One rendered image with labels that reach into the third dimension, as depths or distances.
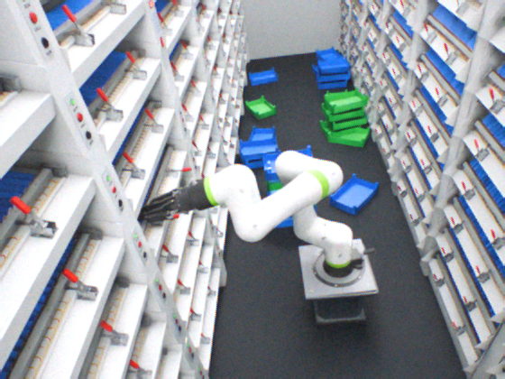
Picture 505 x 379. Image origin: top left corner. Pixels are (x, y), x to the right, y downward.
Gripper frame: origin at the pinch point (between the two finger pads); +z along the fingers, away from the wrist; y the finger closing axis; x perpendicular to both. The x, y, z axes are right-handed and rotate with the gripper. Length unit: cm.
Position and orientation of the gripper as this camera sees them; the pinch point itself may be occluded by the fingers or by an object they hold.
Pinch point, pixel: (138, 215)
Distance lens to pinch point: 126.5
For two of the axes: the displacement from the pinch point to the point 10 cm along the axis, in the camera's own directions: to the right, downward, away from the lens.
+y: -0.3, 6.8, -7.3
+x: 3.8, 6.8, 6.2
